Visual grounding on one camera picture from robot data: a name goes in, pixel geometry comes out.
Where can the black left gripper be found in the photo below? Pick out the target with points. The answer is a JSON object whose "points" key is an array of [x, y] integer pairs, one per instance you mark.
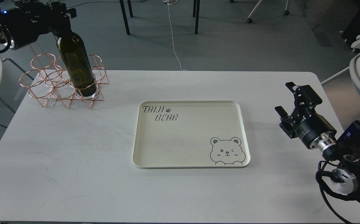
{"points": [[28, 20]]}

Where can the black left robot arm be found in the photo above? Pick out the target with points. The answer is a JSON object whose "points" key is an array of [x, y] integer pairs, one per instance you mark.
{"points": [[29, 19]]}

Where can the cream bear serving tray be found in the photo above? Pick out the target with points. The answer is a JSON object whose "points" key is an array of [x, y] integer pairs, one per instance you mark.
{"points": [[190, 134]]}

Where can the white chair base with casters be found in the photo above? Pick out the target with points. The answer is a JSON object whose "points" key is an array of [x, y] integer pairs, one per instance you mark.
{"points": [[257, 8]]}

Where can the rose gold wire bottle rack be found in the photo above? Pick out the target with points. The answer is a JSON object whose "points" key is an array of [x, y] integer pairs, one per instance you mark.
{"points": [[49, 83]]}

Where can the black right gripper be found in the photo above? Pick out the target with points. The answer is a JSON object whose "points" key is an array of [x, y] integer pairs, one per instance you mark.
{"points": [[304, 123]]}

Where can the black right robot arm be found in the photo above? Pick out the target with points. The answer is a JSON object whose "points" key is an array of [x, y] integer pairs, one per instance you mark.
{"points": [[338, 175]]}

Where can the dark green wine bottle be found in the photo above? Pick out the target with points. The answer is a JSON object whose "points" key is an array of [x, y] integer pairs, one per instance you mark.
{"points": [[75, 58]]}

